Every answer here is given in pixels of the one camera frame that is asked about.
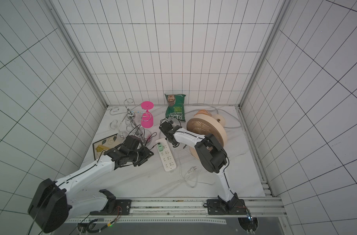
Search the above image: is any framed floral picture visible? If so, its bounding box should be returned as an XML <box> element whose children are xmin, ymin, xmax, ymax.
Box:
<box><xmin>92</xmin><ymin>134</ymin><xmax>125</xmax><ymax>160</ymax></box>

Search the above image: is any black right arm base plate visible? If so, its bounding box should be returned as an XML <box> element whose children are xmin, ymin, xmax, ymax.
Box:
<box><xmin>203</xmin><ymin>198</ymin><xmax>247</xmax><ymax>215</ymax></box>

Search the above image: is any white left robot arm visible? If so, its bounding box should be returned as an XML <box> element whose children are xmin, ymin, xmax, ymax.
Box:
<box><xmin>28</xmin><ymin>135</ymin><xmax>154</xmax><ymax>233</ymax></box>

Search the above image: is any green chip bag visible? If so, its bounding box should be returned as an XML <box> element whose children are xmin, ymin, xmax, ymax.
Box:
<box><xmin>165</xmin><ymin>94</ymin><xmax>185</xmax><ymax>121</ymax></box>

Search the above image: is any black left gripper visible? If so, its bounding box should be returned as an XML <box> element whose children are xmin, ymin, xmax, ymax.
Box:
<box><xmin>128</xmin><ymin>146</ymin><xmax>154</xmax><ymax>167</ymax></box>

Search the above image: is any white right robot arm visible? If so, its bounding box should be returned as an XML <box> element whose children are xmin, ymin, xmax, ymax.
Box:
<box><xmin>159</xmin><ymin>119</ymin><xmax>238</xmax><ymax>208</ymax></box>

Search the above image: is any silver wire glass rack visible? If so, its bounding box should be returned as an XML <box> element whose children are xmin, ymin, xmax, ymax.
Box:
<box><xmin>120</xmin><ymin>99</ymin><xmax>152</xmax><ymax>146</ymax></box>

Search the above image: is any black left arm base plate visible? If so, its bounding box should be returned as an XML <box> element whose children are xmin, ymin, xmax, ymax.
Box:
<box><xmin>90</xmin><ymin>199</ymin><xmax>132</xmax><ymax>216</ymax></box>

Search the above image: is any large beige desk fan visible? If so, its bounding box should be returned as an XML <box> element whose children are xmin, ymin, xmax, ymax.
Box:
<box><xmin>186</xmin><ymin>109</ymin><xmax>228</xmax><ymax>147</ymax></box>

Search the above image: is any aluminium mounting rail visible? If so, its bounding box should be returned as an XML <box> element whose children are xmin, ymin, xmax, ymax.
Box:
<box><xmin>68</xmin><ymin>197</ymin><xmax>287</xmax><ymax>224</ymax></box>

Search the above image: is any thin white fan cable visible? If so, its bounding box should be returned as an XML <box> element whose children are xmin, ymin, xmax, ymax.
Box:
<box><xmin>177</xmin><ymin>148</ymin><xmax>217</xmax><ymax>188</ymax></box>

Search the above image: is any white power strip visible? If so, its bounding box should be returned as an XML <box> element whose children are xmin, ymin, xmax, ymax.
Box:
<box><xmin>156</xmin><ymin>138</ymin><xmax>177</xmax><ymax>172</ymax></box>

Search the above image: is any clear wine glass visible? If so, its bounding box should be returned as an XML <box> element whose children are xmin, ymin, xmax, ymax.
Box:
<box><xmin>110</xmin><ymin>119</ymin><xmax>127</xmax><ymax>142</ymax></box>

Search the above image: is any pink plastic wine glass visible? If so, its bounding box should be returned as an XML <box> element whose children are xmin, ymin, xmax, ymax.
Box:
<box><xmin>141</xmin><ymin>101</ymin><xmax>154</xmax><ymax>128</ymax></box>

